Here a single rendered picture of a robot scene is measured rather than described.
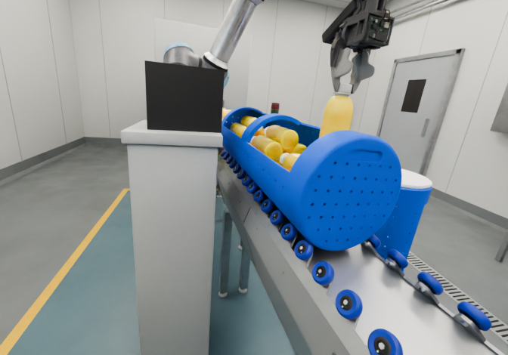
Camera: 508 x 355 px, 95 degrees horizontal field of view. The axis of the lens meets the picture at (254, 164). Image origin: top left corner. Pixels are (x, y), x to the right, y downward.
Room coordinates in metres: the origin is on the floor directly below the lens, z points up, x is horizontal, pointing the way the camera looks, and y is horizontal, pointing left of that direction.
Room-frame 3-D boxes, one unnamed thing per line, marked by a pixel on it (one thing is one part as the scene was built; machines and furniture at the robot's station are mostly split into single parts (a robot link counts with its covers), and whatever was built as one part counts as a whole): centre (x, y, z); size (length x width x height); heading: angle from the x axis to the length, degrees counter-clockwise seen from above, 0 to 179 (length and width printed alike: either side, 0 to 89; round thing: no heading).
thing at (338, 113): (0.60, -0.20, 1.23); 0.07 x 0.07 x 0.19
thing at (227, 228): (1.25, 0.13, 0.31); 0.06 x 0.06 x 0.63; 20
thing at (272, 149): (0.87, -0.03, 1.11); 0.19 x 0.07 x 0.07; 20
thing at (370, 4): (0.57, -0.21, 1.47); 0.09 x 0.08 x 0.12; 20
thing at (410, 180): (0.93, -0.57, 1.03); 0.28 x 0.28 x 0.01
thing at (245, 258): (1.30, 0.00, 0.31); 0.06 x 0.06 x 0.63; 20
